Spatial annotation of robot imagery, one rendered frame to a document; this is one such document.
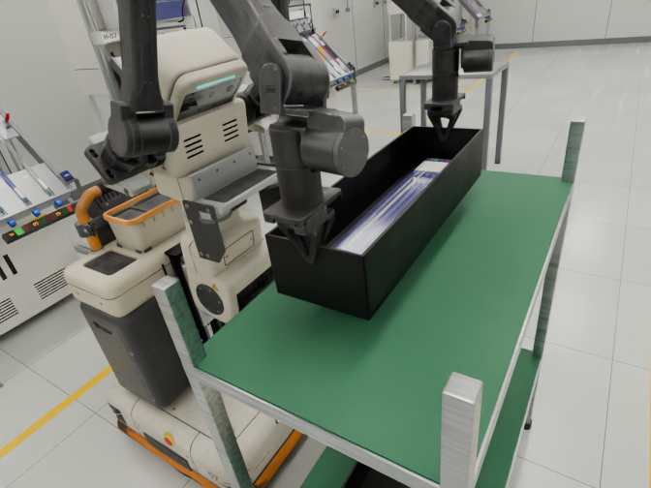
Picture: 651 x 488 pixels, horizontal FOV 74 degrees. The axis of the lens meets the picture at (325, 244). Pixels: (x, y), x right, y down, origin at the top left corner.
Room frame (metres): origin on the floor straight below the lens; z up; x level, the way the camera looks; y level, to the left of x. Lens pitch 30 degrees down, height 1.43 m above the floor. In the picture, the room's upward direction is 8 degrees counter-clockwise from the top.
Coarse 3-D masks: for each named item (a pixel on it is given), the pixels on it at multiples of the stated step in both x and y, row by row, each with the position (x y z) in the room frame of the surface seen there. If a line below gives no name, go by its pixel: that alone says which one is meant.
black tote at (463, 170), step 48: (432, 144) 1.01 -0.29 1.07; (480, 144) 0.93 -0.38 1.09; (384, 192) 0.90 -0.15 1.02; (432, 192) 0.69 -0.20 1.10; (288, 240) 0.56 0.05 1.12; (336, 240) 0.71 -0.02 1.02; (384, 240) 0.53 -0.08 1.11; (288, 288) 0.57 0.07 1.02; (336, 288) 0.51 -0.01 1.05; (384, 288) 0.52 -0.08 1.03
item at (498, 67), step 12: (408, 72) 3.56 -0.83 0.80; (420, 72) 3.49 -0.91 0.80; (492, 72) 3.12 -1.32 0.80; (504, 72) 3.39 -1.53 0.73; (420, 84) 3.80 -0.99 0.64; (492, 84) 3.08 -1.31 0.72; (504, 84) 3.39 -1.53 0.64; (420, 96) 3.81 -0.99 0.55; (504, 96) 3.38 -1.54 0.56; (420, 108) 3.81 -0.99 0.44; (504, 108) 3.38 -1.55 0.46; (420, 120) 3.81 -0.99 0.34; (504, 120) 3.41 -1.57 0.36
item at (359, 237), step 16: (432, 160) 0.97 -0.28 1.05; (448, 160) 0.95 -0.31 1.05; (416, 176) 0.88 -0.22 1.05; (432, 176) 0.87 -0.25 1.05; (400, 192) 0.81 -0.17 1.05; (416, 192) 0.80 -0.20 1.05; (384, 208) 0.75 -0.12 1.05; (400, 208) 0.74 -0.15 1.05; (368, 224) 0.69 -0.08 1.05; (384, 224) 0.69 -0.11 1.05; (352, 240) 0.64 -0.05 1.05; (368, 240) 0.64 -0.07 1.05
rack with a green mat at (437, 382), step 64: (576, 128) 0.96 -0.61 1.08; (512, 192) 0.94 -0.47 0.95; (448, 256) 0.71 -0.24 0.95; (512, 256) 0.67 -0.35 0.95; (192, 320) 0.52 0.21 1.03; (256, 320) 0.59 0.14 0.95; (320, 320) 0.57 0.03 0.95; (384, 320) 0.54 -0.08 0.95; (448, 320) 0.52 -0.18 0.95; (512, 320) 0.50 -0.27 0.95; (192, 384) 0.51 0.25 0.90; (256, 384) 0.44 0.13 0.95; (320, 384) 0.43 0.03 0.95; (384, 384) 0.41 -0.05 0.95; (448, 384) 0.27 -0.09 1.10; (512, 384) 0.87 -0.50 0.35; (384, 448) 0.32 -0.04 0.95; (448, 448) 0.26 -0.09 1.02; (512, 448) 0.67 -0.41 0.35
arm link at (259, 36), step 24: (216, 0) 0.63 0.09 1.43; (240, 0) 0.60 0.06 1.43; (264, 0) 0.61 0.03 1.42; (240, 24) 0.59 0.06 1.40; (264, 24) 0.56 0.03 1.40; (288, 24) 0.59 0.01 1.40; (240, 48) 0.58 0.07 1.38; (264, 48) 0.54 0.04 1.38; (288, 48) 0.57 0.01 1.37; (312, 48) 0.57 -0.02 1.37; (288, 72) 0.51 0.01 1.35; (312, 72) 0.53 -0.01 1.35; (288, 96) 0.51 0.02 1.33; (312, 96) 0.54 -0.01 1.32
